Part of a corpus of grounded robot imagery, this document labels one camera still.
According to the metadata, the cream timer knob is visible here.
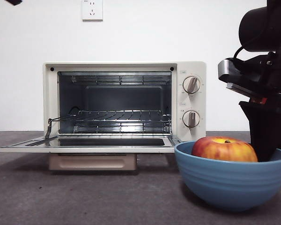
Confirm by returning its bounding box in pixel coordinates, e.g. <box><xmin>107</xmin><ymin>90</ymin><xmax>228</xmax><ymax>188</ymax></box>
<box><xmin>182</xmin><ymin>110</ymin><xmax>200</xmax><ymax>128</ymax></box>

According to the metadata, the cream temperature knob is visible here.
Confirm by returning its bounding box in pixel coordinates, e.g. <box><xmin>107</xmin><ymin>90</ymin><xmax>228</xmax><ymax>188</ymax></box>
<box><xmin>182</xmin><ymin>76</ymin><xmax>201</xmax><ymax>95</ymax></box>

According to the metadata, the cream glass oven door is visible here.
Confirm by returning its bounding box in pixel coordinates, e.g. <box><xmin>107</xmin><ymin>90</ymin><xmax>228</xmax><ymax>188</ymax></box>
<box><xmin>0</xmin><ymin>135</ymin><xmax>182</xmax><ymax>171</ymax></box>

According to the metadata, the black camera cable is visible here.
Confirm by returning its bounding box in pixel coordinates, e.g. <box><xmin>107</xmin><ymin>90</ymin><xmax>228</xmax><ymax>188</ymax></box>
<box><xmin>232</xmin><ymin>45</ymin><xmax>246</xmax><ymax>61</ymax></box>

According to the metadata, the blue ribbed bowl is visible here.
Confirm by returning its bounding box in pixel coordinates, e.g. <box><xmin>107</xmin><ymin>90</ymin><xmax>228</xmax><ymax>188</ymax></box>
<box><xmin>174</xmin><ymin>141</ymin><xmax>281</xmax><ymax>212</ymax></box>

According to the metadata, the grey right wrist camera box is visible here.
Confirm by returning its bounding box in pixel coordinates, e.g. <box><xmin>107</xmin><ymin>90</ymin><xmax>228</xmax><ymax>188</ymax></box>
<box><xmin>217</xmin><ymin>58</ymin><xmax>269</xmax><ymax>105</ymax></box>

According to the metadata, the metal wire oven rack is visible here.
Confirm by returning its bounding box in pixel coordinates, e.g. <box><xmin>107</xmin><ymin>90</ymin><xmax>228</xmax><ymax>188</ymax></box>
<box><xmin>60</xmin><ymin>109</ymin><xmax>172</xmax><ymax>124</ymax></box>

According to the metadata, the cream Toshiba toaster oven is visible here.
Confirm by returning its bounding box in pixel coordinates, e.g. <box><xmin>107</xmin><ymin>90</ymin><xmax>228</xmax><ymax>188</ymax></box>
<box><xmin>42</xmin><ymin>60</ymin><xmax>207</xmax><ymax>143</ymax></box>

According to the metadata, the red yellow apple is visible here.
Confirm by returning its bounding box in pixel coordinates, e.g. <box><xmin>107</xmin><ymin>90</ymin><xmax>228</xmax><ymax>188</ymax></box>
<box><xmin>191</xmin><ymin>136</ymin><xmax>259</xmax><ymax>163</ymax></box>

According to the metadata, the white wall socket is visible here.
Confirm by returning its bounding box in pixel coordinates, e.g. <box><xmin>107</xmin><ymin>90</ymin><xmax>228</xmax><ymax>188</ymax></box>
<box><xmin>81</xmin><ymin>0</ymin><xmax>104</xmax><ymax>22</ymax></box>

